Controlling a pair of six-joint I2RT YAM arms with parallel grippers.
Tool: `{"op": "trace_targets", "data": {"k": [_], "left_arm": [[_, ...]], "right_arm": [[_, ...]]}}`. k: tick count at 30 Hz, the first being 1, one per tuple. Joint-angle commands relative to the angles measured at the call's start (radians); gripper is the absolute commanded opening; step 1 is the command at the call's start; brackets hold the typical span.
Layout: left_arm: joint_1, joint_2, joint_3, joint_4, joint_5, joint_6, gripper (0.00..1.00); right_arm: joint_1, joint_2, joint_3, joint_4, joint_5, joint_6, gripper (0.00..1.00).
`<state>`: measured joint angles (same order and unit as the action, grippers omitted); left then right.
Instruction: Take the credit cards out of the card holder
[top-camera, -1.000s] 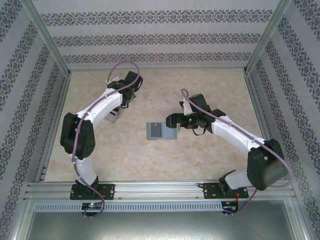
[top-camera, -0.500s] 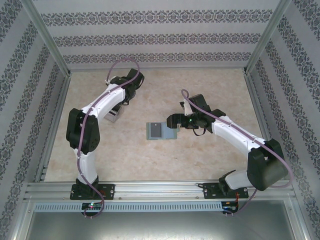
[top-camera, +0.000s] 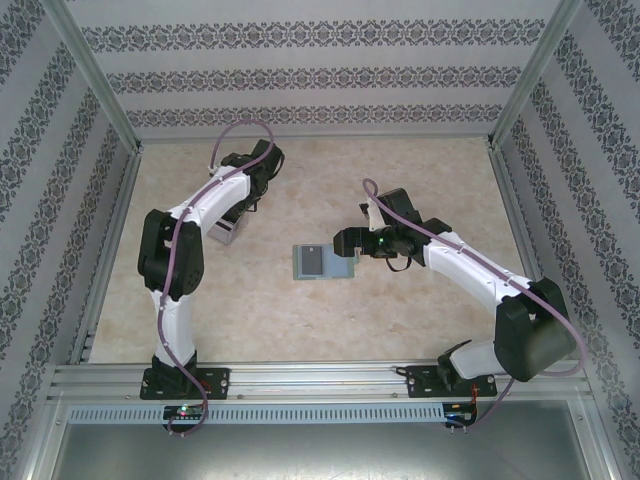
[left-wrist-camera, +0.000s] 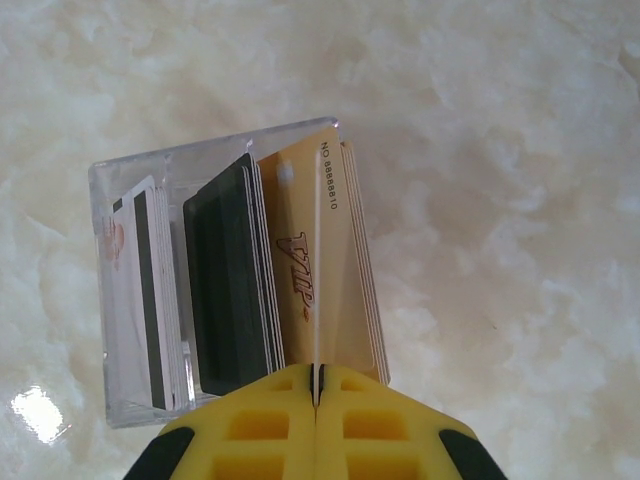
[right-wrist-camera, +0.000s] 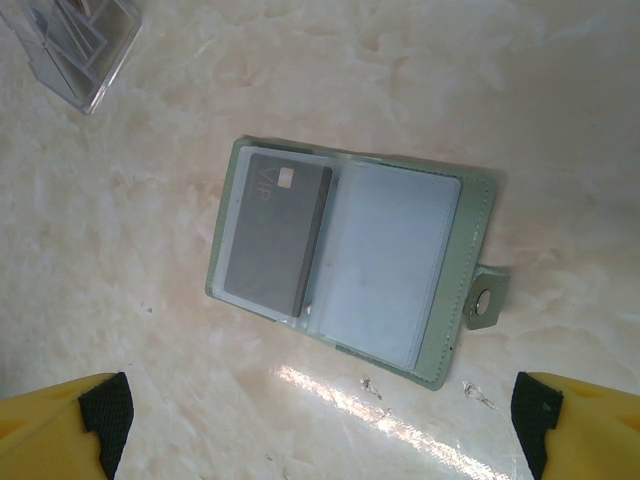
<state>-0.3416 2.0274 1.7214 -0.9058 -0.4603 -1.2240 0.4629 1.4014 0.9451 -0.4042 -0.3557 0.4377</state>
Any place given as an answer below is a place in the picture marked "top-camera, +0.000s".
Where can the green card holder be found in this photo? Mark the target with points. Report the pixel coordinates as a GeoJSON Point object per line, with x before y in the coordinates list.
{"type": "Point", "coordinates": [336, 267]}

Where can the aluminium frame post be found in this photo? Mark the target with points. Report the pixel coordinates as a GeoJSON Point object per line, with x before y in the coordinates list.
{"type": "Point", "coordinates": [531, 75]}
{"type": "Point", "coordinates": [100, 75]}

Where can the wide aluminium extrusion beam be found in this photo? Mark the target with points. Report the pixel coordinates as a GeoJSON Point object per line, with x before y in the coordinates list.
{"type": "Point", "coordinates": [320, 382]}

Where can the aluminium table edge rail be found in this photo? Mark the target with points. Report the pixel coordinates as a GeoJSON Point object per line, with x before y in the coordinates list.
{"type": "Point", "coordinates": [514, 200]}
{"type": "Point", "coordinates": [112, 240]}

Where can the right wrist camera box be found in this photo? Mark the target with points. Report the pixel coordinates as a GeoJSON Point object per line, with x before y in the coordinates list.
{"type": "Point", "coordinates": [372, 217]}

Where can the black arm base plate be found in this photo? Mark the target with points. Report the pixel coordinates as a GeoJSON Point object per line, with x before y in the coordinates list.
{"type": "Point", "coordinates": [220, 382]}
{"type": "Point", "coordinates": [417, 382]}

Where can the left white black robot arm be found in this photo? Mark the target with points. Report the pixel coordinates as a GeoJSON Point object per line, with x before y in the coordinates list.
{"type": "Point", "coordinates": [172, 260]}

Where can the dark credit card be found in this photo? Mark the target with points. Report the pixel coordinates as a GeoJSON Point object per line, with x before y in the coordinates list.
{"type": "Point", "coordinates": [310, 260]}

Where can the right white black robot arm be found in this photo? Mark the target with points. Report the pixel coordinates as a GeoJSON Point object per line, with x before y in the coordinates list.
{"type": "Point", "coordinates": [535, 335]}

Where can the grey metal panel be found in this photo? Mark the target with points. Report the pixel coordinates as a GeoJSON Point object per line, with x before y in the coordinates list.
{"type": "Point", "coordinates": [320, 455]}

